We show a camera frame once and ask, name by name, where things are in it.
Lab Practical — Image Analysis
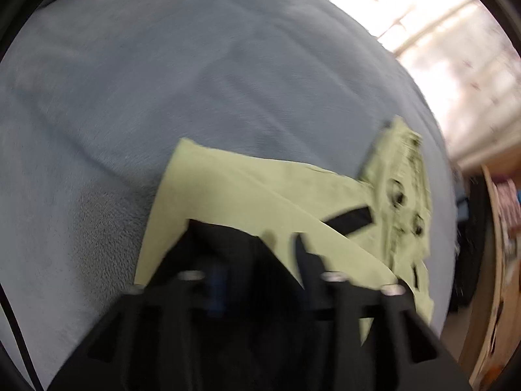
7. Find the green and black hooded jacket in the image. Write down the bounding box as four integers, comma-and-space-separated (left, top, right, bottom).
135, 117, 434, 320

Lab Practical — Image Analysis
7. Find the wooden bookshelf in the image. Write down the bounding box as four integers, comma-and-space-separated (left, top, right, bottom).
458, 165, 520, 390

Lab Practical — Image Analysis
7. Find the grey-blue fleece bed blanket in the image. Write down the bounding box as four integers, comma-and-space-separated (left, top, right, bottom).
1, 0, 456, 386

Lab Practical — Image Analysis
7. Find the floral white curtain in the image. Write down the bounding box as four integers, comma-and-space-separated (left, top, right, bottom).
378, 0, 520, 168

